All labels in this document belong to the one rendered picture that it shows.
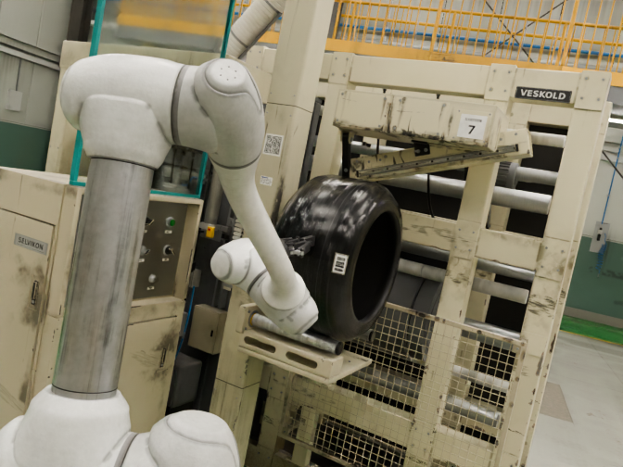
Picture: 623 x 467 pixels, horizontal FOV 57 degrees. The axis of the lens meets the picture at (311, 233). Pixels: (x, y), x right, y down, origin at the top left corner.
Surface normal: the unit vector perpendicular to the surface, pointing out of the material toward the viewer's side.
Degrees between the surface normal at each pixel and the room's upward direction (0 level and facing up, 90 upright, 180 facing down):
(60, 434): 79
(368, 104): 90
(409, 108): 90
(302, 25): 90
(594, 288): 90
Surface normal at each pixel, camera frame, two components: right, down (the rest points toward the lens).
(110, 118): -0.06, 0.04
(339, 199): -0.19, -0.71
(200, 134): 0.03, 0.86
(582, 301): -0.30, 0.03
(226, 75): 0.23, -0.44
